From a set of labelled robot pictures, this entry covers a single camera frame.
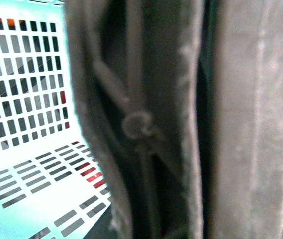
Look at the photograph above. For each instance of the light teal plastic basket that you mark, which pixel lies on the light teal plastic basket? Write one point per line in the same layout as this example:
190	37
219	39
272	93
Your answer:
51	187

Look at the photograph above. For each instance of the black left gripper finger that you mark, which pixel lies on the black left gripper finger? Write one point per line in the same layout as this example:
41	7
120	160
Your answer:
247	161

